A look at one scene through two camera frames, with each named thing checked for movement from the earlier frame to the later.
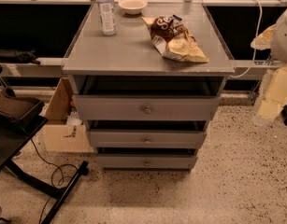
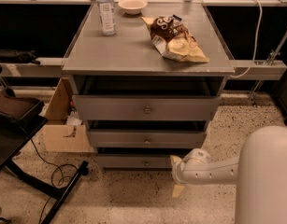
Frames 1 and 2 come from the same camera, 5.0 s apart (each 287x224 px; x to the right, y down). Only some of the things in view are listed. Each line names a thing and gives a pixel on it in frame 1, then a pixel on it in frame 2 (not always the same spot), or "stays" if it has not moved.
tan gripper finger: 264,40 to 174,159
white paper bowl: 133,6 stays
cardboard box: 64,128 stays
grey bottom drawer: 147,161 stays
